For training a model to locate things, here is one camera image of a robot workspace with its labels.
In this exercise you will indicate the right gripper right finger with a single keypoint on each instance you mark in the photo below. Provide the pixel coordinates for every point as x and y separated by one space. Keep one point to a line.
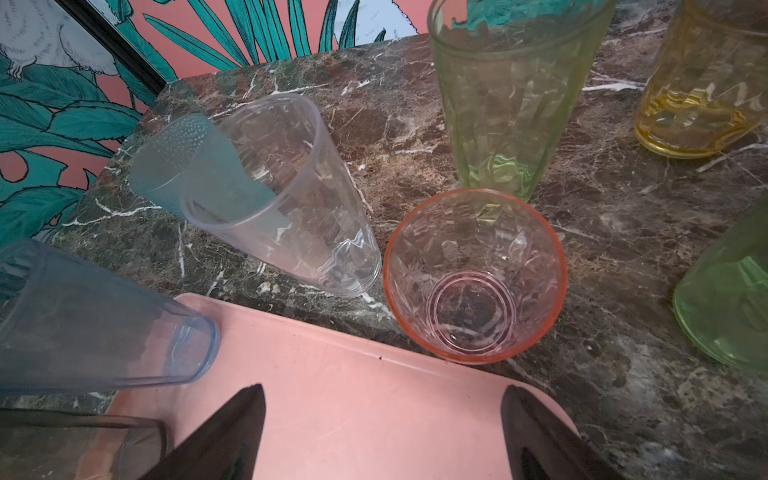
541 446

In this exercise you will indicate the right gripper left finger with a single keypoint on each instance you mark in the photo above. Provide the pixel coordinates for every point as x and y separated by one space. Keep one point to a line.
225 446

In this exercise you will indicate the pink plastic tray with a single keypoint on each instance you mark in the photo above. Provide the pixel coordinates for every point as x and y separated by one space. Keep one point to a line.
337 406

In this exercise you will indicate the pink clear tumbler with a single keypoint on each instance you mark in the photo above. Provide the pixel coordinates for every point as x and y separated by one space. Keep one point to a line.
475 275

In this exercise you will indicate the dark smoky tumbler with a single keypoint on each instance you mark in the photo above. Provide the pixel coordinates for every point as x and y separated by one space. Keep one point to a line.
42 444

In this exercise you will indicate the blue-grey clear tumbler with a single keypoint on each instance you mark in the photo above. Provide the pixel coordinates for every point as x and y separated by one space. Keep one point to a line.
68 325

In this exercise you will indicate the clear colourless tumbler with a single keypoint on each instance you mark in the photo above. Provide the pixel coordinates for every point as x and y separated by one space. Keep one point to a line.
316 229

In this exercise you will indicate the teal frosted tumbler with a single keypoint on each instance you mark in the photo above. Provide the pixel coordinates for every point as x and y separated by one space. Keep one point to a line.
191 160

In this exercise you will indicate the light green tumbler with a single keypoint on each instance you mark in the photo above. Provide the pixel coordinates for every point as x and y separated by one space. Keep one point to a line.
509 74

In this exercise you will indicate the yellow short tumbler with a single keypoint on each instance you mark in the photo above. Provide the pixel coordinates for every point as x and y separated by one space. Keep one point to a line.
708 87

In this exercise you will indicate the left black frame post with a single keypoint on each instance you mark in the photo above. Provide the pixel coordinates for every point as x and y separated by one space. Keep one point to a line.
109 23

